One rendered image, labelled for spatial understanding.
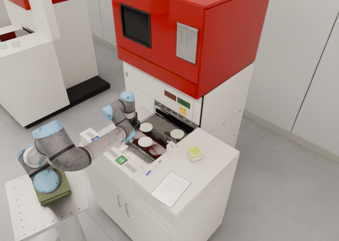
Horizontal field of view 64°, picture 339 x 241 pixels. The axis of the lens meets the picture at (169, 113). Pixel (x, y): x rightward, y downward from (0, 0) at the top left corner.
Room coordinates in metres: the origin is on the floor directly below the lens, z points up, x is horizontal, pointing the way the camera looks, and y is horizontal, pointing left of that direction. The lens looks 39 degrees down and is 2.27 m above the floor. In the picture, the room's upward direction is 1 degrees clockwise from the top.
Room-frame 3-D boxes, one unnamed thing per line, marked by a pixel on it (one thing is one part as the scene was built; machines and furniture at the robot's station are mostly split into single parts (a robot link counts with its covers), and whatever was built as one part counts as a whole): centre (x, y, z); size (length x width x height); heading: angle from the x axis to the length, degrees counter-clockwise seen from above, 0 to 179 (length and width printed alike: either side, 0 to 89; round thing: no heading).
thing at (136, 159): (1.24, 0.26, 0.87); 0.36 x 0.08 x 0.03; 48
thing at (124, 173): (1.22, 0.39, 0.89); 0.55 x 0.09 x 0.14; 48
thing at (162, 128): (1.44, 0.09, 0.90); 0.34 x 0.34 x 0.01; 48
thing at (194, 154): (1.16, -0.16, 1.00); 0.07 x 0.07 x 0.07; 22
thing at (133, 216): (1.31, 0.11, 0.41); 0.97 x 0.64 x 0.82; 48
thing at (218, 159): (1.11, -0.13, 0.89); 0.62 x 0.35 x 0.14; 138
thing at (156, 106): (1.61, -0.04, 0.89); 0.44 x 0.02 x 0.10; 48
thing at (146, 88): (1.74, 0.08, 1.02); 0.82 x 0.03 x 0.40; 48
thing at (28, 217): (0.99, 0.73, 0.75); 0.45 x 0.44 x 0.13; 122
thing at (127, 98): (1.22, 0.24, 1.35); 0.09 x 0.08 x 0.11; 137
